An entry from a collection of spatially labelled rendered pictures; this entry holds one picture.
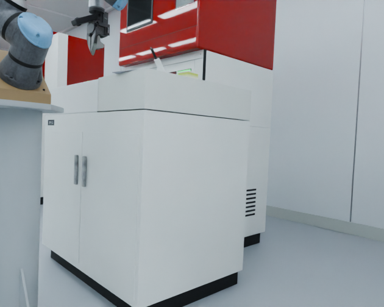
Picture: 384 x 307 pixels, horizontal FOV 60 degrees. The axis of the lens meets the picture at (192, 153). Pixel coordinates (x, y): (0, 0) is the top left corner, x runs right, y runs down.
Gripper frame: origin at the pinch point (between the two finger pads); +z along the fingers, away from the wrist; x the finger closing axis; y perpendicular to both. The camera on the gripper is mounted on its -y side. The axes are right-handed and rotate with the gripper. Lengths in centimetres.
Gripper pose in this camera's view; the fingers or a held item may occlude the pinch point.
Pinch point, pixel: (91, 52)
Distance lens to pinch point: 171.4
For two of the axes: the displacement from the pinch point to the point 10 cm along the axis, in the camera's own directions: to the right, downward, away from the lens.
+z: -0.4, 10.0, 0.4
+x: -6.9, -0.6, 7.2
